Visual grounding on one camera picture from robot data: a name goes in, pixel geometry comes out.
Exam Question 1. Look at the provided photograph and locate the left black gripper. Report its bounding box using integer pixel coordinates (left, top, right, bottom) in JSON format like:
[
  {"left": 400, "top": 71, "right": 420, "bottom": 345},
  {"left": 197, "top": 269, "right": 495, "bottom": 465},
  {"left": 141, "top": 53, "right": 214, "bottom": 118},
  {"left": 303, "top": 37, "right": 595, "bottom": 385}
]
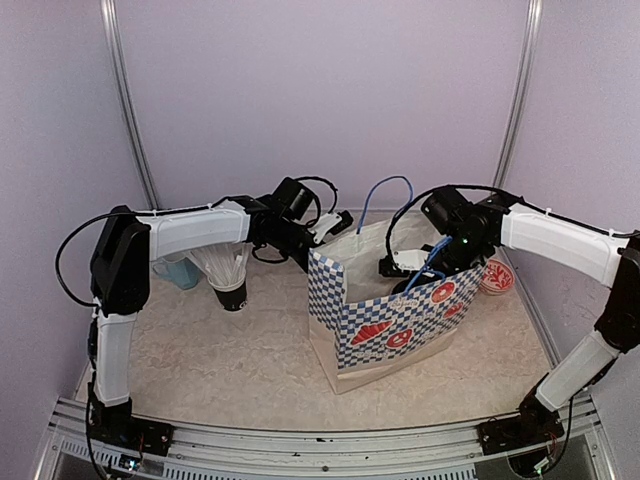
[{"left": 265, "top": 217, "right": 348, "bottom": 280}]

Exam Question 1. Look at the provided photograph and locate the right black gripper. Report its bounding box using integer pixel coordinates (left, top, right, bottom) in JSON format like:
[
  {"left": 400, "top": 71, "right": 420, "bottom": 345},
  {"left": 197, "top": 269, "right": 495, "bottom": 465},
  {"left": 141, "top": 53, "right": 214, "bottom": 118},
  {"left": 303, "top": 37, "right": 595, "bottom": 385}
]
[{"left": 411, "top": 230, "right": 490, "bottom": 312}]

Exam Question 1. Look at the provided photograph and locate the checkered paper takeout bag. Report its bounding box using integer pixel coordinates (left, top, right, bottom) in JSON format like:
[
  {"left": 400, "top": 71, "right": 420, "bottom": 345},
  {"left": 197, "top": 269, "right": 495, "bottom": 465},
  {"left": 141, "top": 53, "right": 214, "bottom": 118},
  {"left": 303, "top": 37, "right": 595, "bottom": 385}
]
[{"left": 308, "top": 209, "right": 486, "bottom": 394}]

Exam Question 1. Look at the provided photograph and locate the black plastic cup lid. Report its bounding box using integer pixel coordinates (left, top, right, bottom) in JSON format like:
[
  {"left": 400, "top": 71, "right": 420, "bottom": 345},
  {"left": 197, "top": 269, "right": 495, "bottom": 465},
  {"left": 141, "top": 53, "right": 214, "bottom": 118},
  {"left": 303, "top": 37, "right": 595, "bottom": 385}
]
[{"left": 391, "top": 279, "right": 425, "bottom": 294}]

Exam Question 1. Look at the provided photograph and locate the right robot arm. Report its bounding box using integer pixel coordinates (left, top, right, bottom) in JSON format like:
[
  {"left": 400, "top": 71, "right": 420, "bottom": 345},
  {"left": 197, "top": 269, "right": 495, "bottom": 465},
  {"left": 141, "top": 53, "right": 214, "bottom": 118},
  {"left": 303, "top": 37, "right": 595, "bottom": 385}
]
[{"left": 421, "top": 185, "right": 639, "bottom": 444}]

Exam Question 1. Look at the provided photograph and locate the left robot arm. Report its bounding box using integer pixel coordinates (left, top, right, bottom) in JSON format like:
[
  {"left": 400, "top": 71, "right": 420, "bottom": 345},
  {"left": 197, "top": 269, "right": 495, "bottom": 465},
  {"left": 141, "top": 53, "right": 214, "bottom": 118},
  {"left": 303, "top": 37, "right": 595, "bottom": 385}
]
[{"left": 90, "top": 178, "right": 327, "bottom": 445}]

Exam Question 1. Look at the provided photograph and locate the red patterned small bowl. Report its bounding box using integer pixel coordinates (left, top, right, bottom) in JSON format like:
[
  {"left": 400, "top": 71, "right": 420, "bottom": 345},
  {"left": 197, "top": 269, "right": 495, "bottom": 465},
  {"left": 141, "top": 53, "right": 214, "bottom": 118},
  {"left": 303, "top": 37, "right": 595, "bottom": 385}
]
[{"left": 480, "top": 259, "right": 515, "bottom": 295}]

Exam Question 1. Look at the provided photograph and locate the bundle of wrapped white straws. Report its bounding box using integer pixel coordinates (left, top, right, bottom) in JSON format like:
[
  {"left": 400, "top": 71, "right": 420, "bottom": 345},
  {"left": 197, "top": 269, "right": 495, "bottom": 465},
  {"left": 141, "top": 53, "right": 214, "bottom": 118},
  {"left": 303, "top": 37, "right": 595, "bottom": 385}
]
[{"left": 187, "top": 243, "right": 250, "bottom": 292}]

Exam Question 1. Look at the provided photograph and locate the black paper cup with straws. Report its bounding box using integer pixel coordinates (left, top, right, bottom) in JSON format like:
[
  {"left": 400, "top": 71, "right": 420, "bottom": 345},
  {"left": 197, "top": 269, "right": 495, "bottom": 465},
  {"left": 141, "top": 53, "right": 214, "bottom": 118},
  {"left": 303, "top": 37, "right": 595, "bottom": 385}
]
[{"left": 212, "top": 280, "right": 247, "bottom": 312}]

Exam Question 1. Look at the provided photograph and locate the light blue ceramic mug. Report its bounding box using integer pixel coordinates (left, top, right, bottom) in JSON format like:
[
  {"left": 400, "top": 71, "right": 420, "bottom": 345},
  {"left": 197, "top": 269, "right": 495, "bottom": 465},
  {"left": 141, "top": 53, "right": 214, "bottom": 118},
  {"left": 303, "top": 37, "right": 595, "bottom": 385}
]
[{"left": 151, "top": 253, "right": 200, "bottom": 290}]

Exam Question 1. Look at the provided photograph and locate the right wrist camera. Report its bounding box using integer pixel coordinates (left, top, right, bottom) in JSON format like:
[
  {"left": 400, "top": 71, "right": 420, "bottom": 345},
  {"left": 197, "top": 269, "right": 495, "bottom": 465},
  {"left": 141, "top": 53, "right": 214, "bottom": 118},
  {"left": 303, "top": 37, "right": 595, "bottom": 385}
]
[{"left": 378, "top": 249, "right": 429, "bottom": 278}]

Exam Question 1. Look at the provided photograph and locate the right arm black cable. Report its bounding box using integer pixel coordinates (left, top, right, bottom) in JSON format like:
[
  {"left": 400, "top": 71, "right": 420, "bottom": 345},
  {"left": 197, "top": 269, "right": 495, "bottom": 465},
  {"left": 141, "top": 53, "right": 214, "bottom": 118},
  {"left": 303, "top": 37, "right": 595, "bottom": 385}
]
[{"left": 384, "top": 184, "right": 640, "bottom": 261}]

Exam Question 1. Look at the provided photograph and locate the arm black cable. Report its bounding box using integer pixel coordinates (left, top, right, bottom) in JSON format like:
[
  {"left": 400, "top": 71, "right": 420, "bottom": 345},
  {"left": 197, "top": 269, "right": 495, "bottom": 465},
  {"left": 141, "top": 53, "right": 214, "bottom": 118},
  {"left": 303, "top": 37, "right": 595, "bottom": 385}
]
[
  {"left": 384, "top": 184, "right": 640, "bottom": 261},
  {"left": 53, "top": 174, "right": 339, "bottom": 309}
]

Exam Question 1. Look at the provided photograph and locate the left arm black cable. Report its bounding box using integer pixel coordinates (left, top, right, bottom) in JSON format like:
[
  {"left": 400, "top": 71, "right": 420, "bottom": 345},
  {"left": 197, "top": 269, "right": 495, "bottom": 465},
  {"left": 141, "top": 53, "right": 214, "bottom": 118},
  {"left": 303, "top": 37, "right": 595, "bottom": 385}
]
[{"left": 53, "top": 174, "right": 339, "bottom": 309}]

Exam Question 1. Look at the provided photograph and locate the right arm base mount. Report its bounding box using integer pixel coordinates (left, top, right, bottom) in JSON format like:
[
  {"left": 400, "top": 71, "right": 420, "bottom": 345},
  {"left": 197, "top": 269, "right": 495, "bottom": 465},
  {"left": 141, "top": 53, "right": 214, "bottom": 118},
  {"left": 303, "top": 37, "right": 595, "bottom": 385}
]
[{"left": 476, "top": 389, "right": 565, "bottom": 455}]

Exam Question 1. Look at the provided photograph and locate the aluminium front rail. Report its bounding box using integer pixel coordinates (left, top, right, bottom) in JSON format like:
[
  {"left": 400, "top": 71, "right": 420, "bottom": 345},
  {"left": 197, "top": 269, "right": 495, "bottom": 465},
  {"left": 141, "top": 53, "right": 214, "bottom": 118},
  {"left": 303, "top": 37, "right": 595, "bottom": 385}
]
[{"left": 31, "top": 398, "right": 621, "bottom": 479}]

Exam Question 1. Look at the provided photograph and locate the right aluminium corner post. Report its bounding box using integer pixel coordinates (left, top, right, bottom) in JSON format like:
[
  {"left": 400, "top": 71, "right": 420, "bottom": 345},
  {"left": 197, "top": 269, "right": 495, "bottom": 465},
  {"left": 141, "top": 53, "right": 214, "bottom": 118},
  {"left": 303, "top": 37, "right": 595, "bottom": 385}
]
[{"left": 493, "top": 0, "right": 544, "bottom": 188}]

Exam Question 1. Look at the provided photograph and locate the aluminium corner post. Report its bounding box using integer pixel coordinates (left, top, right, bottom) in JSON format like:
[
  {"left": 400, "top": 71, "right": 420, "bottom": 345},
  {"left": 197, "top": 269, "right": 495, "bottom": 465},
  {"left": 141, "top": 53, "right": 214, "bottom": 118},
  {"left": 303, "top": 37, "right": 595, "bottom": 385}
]
[
  {"left": 100, "top": 0, "right": 161, "bottom": 209},
  {"left": 493, "top": 0, "right": 544, "bottom": 188}
]

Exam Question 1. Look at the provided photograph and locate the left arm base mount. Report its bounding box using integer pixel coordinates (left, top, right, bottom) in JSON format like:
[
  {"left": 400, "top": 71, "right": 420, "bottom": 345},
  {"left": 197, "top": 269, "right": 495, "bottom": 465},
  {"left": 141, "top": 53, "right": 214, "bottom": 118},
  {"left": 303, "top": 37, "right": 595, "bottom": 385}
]
[{"left": 88, "top": 399, "right": 174, "bottom": 457}]

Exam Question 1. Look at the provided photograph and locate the left aluminium corner post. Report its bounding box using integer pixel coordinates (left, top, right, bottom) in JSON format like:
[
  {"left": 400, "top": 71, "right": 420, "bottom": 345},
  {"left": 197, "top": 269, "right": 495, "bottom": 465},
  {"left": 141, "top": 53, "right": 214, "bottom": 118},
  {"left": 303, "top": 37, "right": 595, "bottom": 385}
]
[{"left": 100, "top": 0, "right": 161, "bottom": 209}]

